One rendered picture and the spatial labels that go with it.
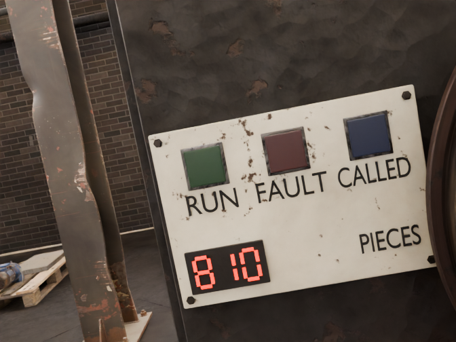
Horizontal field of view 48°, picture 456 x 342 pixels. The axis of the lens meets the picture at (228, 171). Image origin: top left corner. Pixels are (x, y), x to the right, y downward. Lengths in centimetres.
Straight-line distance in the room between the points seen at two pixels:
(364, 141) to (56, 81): 271
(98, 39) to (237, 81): 632
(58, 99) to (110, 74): 365
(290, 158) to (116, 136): 624
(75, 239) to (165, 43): 270
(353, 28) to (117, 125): 623
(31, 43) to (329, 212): 280
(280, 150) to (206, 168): 7
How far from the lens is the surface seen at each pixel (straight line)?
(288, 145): 49
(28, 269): 524
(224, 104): 51
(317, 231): 51
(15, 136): 717
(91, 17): 654
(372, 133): 50
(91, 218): 311
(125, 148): 668
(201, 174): 50
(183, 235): 51
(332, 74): 52
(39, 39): 317
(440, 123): 45
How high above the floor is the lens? 124
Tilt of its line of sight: 6 degrees down
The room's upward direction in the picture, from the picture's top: 11 degrees counter-clockwise
